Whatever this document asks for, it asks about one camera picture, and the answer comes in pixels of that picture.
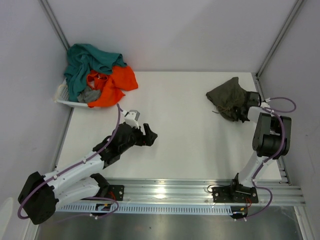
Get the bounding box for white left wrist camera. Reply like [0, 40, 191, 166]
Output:
[122, 110, 140, 129]

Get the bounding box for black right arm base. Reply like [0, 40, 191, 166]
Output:
[207, 185, 259, 204]

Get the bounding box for orange shorts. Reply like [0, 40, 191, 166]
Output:
[86, 66, 139, 108]

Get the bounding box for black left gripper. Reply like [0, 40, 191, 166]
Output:
[119, 123, 157, 154]

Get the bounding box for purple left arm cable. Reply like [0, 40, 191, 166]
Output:
[17, 103, 126, 223]

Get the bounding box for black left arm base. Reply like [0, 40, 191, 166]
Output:
[94, 184, 125, 201]

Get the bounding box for olive green shorts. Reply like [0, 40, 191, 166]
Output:
[205, 76, 247, 122]

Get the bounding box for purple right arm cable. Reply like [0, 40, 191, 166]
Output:
[234, 96, 298, 222]

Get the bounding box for white plastic laundry basket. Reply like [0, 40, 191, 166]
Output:
[53, 79, 88, 108]

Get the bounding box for white slotted cable duct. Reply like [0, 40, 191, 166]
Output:
[57, 202, 247, 216]

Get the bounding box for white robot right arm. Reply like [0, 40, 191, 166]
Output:
[228, 91, 292, 202]

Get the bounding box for teal shorts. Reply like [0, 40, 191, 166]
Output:
[64, 43, 127, 102]

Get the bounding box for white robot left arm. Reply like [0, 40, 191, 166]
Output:
[17, 122, 158, 225]

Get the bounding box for grey shorts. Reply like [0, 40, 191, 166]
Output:
[77, 86, 102, 104]

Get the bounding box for aluminium mounting rail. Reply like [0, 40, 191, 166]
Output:
[107, 178, 306, 207]

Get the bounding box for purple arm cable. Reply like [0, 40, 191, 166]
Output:
[17, 103, 126, 223]
[234, 96, 298, 222]

